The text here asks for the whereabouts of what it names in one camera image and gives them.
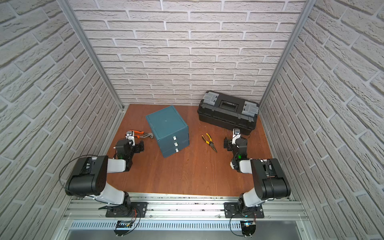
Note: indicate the yellow handled pliers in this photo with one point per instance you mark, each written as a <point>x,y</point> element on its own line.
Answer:
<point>209,141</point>

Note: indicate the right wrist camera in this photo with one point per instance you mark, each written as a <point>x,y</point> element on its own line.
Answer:
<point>236,135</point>

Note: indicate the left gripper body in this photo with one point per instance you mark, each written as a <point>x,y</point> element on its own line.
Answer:
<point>137,146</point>

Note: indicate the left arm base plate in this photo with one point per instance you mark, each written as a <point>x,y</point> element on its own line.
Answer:
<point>134,209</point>

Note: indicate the left controller board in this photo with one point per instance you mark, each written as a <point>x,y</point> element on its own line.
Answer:
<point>122,228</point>

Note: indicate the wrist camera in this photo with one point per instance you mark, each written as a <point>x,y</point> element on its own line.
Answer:
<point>130,136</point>
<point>236,135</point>

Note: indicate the corner aluminium profile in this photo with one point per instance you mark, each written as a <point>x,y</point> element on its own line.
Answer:
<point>308,6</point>
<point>76,25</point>

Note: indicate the aluminium mounting rail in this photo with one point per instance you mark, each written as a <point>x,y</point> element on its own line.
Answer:
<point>186,207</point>

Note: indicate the right corner aluminium profile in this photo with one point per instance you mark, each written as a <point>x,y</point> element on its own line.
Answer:
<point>308,6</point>

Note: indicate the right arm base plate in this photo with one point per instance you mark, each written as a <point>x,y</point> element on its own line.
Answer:
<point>236,210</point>

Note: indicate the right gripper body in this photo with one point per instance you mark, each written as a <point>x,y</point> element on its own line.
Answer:
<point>229,144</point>

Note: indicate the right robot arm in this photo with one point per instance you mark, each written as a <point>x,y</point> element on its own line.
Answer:
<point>270,181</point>

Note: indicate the orange handled pipe wrench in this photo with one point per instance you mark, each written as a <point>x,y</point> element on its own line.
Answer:
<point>142,135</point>

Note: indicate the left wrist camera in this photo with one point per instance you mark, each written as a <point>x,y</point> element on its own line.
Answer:
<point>130,136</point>

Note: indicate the left corner aluminium profile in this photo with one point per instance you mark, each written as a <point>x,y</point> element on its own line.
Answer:
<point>76,25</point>

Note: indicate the right controller board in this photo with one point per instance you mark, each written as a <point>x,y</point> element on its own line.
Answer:
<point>248,228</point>

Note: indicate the teal drawer cabinet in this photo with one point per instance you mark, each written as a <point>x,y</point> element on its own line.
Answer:
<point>170,130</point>

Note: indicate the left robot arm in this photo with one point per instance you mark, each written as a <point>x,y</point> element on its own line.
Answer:
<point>88,177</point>

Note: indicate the controller board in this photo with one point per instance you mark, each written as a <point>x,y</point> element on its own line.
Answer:
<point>122,228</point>
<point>248,228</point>

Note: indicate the black plastic toolbox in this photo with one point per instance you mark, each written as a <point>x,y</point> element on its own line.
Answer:
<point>228,112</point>

